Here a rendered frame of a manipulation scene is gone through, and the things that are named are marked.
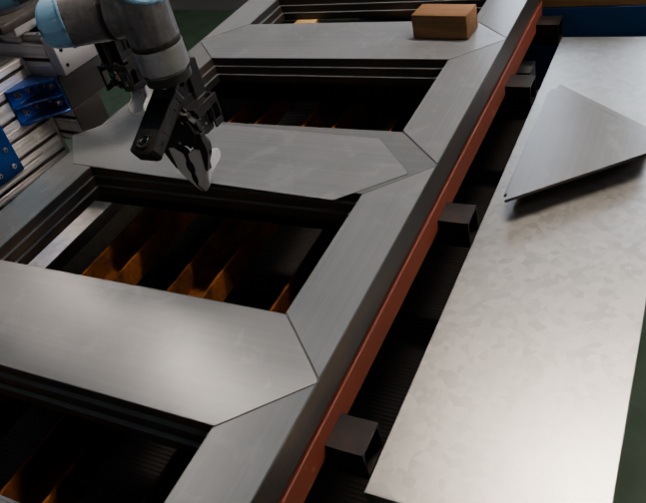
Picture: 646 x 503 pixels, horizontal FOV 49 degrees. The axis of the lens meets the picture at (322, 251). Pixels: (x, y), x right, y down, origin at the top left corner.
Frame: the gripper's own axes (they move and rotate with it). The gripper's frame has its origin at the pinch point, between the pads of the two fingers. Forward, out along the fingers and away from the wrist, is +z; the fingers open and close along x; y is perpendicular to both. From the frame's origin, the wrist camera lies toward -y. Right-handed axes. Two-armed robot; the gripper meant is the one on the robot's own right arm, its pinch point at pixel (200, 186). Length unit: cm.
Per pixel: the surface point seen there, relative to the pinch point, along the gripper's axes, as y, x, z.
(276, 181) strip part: 4.6, -12.0, 0.9
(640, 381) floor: 50, -68, 88
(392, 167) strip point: 11.0, -30.1, 1.0
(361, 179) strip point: 7.2, -26.3, 1.0
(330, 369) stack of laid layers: -28.9, -36.9, 2.4
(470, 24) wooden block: 59, -29, -1
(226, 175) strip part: 4.9, -1.9, 0.9
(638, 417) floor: 39, -69, 88
